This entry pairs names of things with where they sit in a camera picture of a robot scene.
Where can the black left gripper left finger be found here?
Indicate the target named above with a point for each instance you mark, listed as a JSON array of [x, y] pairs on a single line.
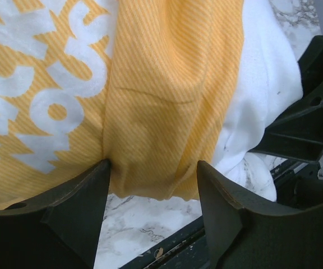
[[59, 228]]

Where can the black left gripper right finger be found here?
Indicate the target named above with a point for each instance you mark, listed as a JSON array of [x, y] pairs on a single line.
[[244, 230]]

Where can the orange Mickey Mouse pillowcase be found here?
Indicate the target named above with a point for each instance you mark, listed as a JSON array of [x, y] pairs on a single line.
[[145, 84]]

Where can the white pillow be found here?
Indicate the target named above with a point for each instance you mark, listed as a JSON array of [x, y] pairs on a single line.
[[269, 81]]

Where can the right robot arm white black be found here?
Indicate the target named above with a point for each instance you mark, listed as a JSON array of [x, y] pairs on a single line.
[[297, 135]]

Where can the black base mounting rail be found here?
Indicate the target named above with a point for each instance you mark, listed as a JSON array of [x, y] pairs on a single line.
[[186, 248]]

